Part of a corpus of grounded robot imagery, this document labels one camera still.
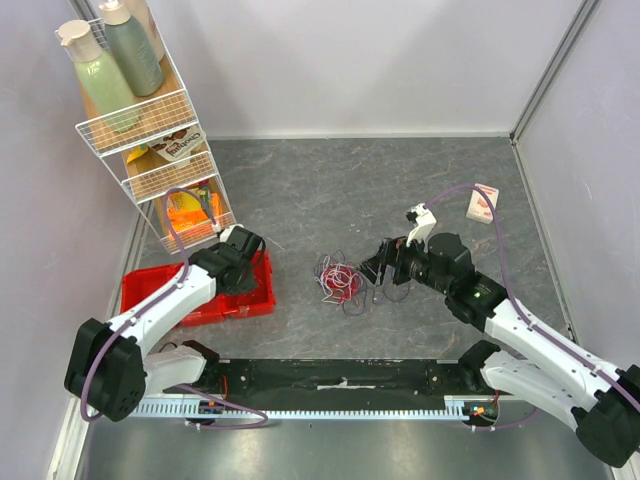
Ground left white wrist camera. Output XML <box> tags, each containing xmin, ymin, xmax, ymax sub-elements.
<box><xmin>216</xmin><ymin>224</ymin><xmax>243</xmax><ymax>242</ymax></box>

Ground light green bottle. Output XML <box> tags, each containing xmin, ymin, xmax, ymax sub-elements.
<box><xmin>57</xmin><ymin>20</ymin><xmax>139</xmax><ymax>133</ymax></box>

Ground white wire shelf rack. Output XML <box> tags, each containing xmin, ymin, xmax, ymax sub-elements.
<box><xmin>76</xmin><ymin>15</ymin><xmax>236</xmax><ymax>253</ymax></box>

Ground chocolate cookie box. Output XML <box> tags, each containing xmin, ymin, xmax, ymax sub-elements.
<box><xmin>148</xmin><ymin>125</ymin><xmax>205</xmax><ymax>163</ymax></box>

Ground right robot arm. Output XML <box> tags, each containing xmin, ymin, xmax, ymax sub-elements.
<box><xmin>358</xmin><ymin>233</ymin><xmax>639</xmax><ymax>468</ymax></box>

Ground small white card box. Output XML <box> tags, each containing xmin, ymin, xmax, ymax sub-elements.
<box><xmin>466</xmin><ymin>183</ymin><xmax>499</xmax><ymax>224</ymax></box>

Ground orange snack packs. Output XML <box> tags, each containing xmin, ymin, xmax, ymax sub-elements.
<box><xmin>162</xmin><ymin>187</ymin><xmax>224</xmax><ymax>233</ymax></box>

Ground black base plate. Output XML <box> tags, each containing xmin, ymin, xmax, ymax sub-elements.
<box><xmin>193</xmin><ymin>359</ymin><xmax>495</xmax><ymax>410</ymax></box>

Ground red bin middle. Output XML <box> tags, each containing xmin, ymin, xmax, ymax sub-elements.
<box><xmin>178</xmin><ymin>295</ymin><xmax>227</xmax><ymax>327</ymax></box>

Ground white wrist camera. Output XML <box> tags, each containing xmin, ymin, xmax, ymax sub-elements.
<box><xmin>405</xmin><ymin>203</ymin><xmax>437</xmax><ymax>246</ymax></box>
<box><xmin>216</xmin><ymin>224</ymin><xmax>243</xmax><ymax>242</ymax></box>

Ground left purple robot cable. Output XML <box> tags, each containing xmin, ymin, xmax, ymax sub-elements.
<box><xmin>79</xmin><ymin>186</ymin><xmax>271</xmax><ymax>431</ymax></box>

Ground beige bottle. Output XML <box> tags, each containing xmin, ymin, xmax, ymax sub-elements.
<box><xmin>124</xmin><ymin>0</ymin><xmax>165</xmax><ymax>62</ymax></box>

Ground red bin right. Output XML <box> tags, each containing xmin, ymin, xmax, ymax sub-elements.
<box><xmin>224</xmin><ymin>251</ymin><xmax>276</xmax><ymax>319</ymax></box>

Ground white cable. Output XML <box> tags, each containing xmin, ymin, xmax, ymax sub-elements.
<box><xmin>316</xmin><ymin>259</ymin><xmax>359</xmax><ymax>306</ymax></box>

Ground dark green bottle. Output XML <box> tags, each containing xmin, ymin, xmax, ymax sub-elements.
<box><xmin>99</xmin><ymin>1</ymin><xmax>164</xmax><ymax>97</ymax></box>

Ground red bin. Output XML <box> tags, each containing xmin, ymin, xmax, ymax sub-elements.
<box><xmin>224</xmin><ymin>251</ymin><xmax>276</xmax><ymax>319</ymax></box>
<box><xmin>178</xmin><ymin>295</ymin><xmax>227</xmax><ymax>327</ymax></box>

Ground slotted cable duct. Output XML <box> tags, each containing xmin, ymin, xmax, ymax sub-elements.
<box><xmin>130</xmin><ymin>394</ymin><xmax>469</xmax><ymax>421</ymax></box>

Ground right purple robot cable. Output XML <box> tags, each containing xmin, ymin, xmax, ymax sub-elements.
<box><xmin>424</xmin><ymin>182</ymin><xmax>640</xmax><ymax>433</ymax></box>

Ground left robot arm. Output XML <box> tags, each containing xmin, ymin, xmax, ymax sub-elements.
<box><xmin>64</xmin><ymin>225</ymin><xmax>266</xmax><ymax>422</ymax></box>

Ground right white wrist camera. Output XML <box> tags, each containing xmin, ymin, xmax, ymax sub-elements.
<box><xmin>405</xmin><ymin>203</ymin><xmax>437</xmax><ymax>246</ymax></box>

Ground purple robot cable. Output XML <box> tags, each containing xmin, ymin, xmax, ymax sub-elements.
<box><xmin>79</xmin><ymin>186</ymin><xmax>271</xmax><ymax>431</ymax></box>
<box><xmin>424</xmin><ymin>182</ymin><xmax>640</xmax><ymax>433</ymax></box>

